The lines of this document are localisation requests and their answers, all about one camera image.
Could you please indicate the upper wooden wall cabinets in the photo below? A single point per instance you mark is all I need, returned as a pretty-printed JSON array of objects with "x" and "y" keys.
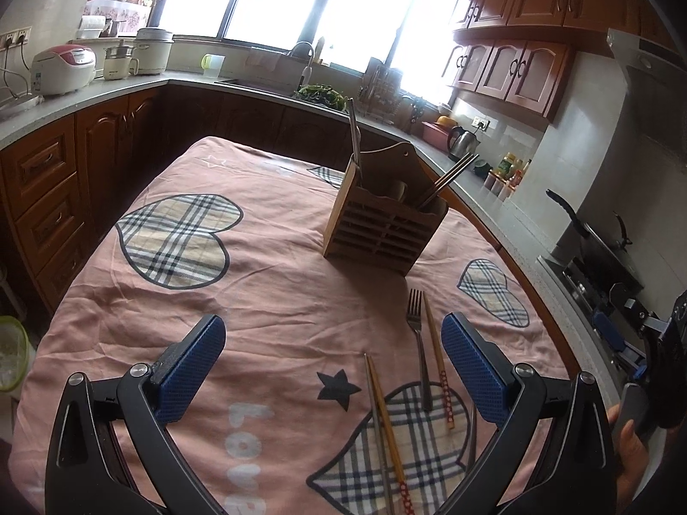
[{"x": 520, "y": 52}]

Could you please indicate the person's right hand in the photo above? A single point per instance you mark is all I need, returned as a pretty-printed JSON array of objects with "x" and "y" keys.
[{"x": 635, "y": 460}]

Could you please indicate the kitchen sink faucet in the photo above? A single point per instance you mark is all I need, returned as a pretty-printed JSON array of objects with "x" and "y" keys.
[{"x": 304, "y": 52}]

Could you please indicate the pink plastic basin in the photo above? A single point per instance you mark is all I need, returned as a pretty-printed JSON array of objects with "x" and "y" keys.
[{"x": 436, "y": 136}]

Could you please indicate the stainless electric kettle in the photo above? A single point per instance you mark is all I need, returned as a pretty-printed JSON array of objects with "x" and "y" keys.
[{"x": 460, "y": 142}]

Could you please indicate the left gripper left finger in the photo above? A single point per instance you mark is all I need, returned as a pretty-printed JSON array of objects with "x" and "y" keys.
[{"x": 86, "y": 472}]

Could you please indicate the seasoning jar set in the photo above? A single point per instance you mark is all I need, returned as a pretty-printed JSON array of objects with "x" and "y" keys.
[{"x": 507, "y": 176}]

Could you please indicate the dish drying rack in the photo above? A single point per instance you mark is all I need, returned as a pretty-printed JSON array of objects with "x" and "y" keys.
[{"x": 380, "y": 90}]

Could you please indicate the lower wooden kitchen cabinets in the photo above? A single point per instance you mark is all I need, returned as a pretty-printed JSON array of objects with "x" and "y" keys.
[{"x": 107, "y": 171}]

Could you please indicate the white red rice cooker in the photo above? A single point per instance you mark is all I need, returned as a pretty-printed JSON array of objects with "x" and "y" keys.
[{"x": 63, "y": 69}]

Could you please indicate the silver fork near holder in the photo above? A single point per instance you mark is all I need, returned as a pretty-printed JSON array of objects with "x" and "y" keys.
[{"x": 414, "y": 321}]

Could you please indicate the gas stove top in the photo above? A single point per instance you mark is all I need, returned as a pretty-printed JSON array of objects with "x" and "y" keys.
[{"x": 613, "y": 318}]

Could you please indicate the small white electric kettle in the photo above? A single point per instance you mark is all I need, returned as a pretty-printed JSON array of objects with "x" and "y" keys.
[{"x": 120, "y": 63}]

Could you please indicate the white round cooker pot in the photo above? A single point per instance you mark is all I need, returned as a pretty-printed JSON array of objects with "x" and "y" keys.
[{"x": 152, "y": 47}]

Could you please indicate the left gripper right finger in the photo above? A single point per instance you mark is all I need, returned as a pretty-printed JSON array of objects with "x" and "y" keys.
[{"x": 574, "y": 472}]

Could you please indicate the wooden utensil holder box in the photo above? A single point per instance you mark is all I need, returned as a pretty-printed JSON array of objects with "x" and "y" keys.
[{"x": 385, "y": 212}]

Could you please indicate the red dotted wooden chopstick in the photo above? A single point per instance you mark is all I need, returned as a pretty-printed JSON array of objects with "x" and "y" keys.
[{"x": 396, "y": 459}]

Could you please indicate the black frying pan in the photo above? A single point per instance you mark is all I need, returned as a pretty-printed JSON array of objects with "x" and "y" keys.
[{"x": 603, "y": 264}]

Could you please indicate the pink heart-patterned tablecloth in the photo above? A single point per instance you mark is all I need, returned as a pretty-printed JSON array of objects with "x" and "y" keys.
[{"x": 282, "y": 423}]

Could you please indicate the green trash bin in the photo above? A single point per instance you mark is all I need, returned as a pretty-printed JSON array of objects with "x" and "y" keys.
[{"x": 14, "y": 353}]

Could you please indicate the green vegetables in sink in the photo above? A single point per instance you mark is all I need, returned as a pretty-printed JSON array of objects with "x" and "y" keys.
[{"x": 322, "y": 95}]

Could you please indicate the metal grey chopstick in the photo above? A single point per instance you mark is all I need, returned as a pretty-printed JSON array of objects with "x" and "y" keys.
[
  {"x": 452, "y": 178},
  {"x": 448, "y": 182}
]

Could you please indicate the green rimmed plastic cup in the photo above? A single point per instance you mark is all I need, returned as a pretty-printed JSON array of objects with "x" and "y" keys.
[{"x": 211, "y": 65}]

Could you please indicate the wall power outlet strip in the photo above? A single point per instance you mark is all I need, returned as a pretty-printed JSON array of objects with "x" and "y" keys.
[{"x": 14, "y": 38}]

